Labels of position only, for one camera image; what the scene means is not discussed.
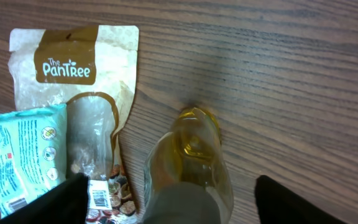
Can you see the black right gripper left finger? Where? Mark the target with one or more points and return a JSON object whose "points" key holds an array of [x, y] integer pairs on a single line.
{"points": [[65, 204]]}

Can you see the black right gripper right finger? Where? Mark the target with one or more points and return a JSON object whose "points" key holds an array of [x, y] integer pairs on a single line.
{"points": [[277, 204]]}

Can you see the teal large tissue pack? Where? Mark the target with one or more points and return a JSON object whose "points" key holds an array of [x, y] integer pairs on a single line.
{"points": [[33, 155]]}

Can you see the yellow oil bottle silver cap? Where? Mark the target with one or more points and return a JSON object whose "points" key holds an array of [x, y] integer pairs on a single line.
{"points": [[185, 176]]}

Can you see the clear brown snack bag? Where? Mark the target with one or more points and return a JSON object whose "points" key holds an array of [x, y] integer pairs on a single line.
{"points": [[92, 70]]}

